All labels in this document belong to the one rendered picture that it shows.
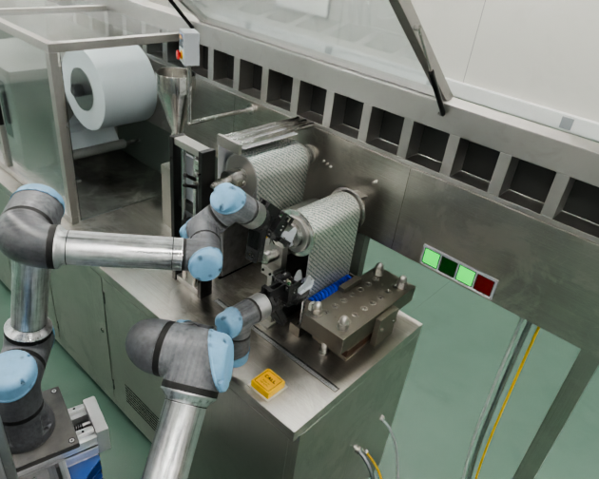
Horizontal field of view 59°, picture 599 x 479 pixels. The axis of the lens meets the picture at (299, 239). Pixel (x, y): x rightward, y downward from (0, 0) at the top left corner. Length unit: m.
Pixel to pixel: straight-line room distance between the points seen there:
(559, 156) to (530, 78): 2.50
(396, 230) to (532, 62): 2.39
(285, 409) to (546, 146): 0.97
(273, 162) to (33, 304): 0.79
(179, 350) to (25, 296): 0.51
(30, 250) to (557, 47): 3.36
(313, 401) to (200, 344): 0.55
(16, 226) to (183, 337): 0.42
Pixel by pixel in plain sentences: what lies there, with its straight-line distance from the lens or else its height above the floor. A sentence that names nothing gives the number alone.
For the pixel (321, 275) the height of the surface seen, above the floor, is 1.09.
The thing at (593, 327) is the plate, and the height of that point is 1.22.
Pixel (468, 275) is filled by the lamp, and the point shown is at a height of 1.19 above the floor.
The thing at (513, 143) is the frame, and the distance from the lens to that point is 1.50.
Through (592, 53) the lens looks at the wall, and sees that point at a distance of 3.83.
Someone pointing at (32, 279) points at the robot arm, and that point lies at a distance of 1.43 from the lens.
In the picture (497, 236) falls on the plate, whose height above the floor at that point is 1.35.
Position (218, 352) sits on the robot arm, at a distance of 1.07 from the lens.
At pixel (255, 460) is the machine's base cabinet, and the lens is 1.78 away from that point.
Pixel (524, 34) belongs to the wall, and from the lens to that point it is 3.95.
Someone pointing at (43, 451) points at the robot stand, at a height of 0.82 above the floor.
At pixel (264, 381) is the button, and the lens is 1.54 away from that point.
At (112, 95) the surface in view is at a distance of 2.20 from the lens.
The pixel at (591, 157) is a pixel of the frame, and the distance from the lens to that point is 1.45.
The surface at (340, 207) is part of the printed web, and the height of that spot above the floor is 1.30.
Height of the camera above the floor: 2.06
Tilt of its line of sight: 32 degrees down
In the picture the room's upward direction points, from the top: 7 degrees clockwise
